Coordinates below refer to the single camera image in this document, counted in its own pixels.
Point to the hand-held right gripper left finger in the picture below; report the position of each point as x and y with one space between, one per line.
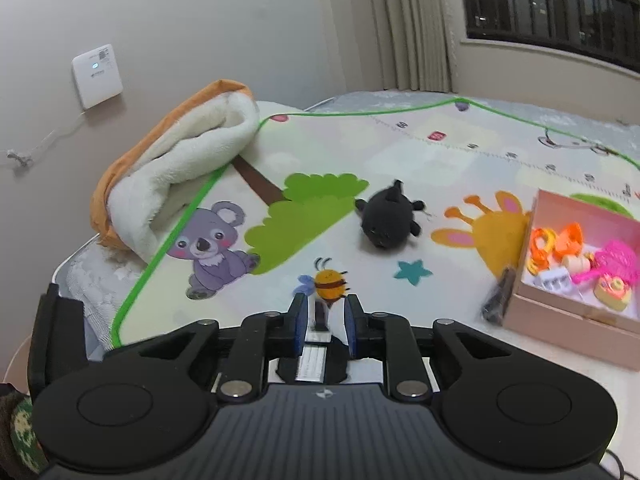
300 320

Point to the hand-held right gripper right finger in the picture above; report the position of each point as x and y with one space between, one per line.
351 325

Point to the black plush toy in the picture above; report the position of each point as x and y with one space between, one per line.
387 215

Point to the orange yellow toy tongs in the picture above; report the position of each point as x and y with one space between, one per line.
540 247

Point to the pink cardboard box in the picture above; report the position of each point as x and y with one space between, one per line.
565 330

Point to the small cake toy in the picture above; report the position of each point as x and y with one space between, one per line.
612 295

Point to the pink toy strainer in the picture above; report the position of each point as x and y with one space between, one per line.
620 260

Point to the cartoon animal play mat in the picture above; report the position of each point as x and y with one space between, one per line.
85 280

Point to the dark brown braided item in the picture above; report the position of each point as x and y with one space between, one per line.
497 300

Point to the printed animal play mat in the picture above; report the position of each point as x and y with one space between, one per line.
400 160

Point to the white orange plush blanket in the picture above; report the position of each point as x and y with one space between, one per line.
190 160

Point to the beige curtain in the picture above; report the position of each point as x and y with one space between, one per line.
410 20

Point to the barred window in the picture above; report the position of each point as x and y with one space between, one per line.
550 0

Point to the white wall device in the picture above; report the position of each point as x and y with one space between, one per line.
97 75

